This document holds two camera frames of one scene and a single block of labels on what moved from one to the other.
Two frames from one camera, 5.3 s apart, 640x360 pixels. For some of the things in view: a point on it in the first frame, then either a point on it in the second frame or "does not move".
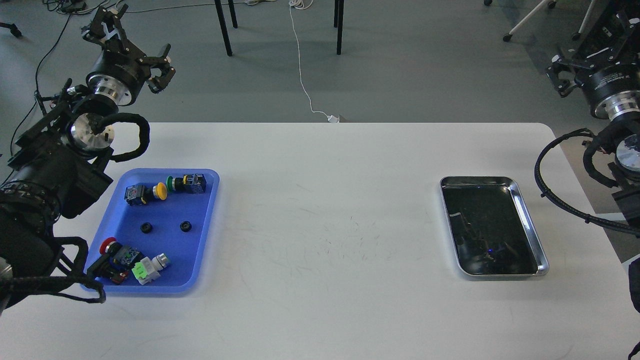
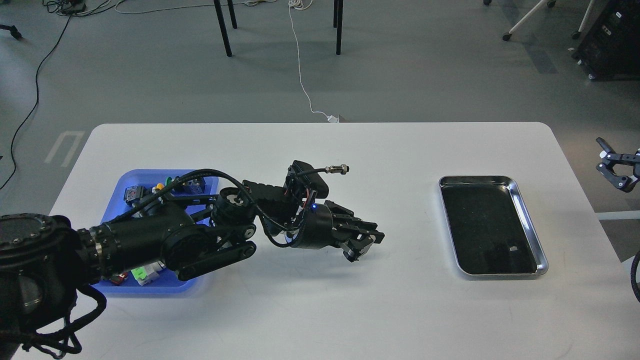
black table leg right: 338,22 does not move
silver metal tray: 491,231 does not move
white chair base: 551,4 does not move
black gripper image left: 124,69 to 316,230
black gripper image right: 612,90 to 619,168
